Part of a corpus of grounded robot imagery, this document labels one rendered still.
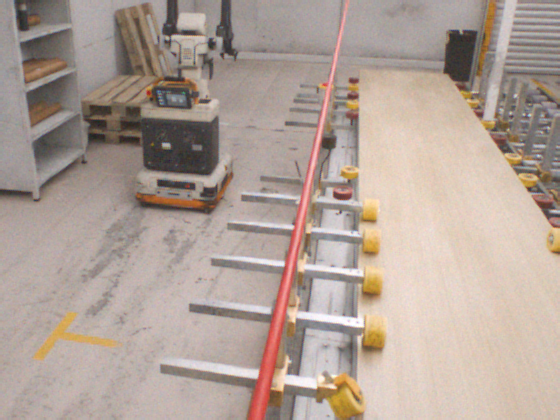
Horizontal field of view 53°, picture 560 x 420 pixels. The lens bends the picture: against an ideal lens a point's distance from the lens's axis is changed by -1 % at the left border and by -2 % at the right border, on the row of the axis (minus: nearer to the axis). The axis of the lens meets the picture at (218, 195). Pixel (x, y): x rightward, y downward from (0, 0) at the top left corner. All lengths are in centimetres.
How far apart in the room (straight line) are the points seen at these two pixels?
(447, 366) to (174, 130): 297
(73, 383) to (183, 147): 200
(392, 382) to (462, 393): 16
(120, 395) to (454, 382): 162
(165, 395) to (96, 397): 31
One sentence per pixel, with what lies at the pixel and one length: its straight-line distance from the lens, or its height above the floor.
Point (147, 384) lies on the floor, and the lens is 275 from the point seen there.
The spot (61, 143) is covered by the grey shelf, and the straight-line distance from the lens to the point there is 541.
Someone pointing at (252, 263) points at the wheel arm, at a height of 96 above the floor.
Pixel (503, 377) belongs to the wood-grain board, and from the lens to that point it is 158.
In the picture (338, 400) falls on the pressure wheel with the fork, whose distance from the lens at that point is 132.
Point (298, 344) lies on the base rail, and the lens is 185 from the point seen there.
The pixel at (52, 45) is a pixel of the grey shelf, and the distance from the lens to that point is 520.
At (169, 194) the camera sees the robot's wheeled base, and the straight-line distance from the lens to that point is 423.
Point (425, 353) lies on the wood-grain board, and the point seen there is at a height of 90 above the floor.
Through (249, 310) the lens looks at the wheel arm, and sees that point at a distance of 153.
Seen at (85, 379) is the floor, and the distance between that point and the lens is 282.
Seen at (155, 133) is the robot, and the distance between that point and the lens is 418.
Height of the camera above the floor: 185
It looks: 24 degrees down
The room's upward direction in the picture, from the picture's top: straight up
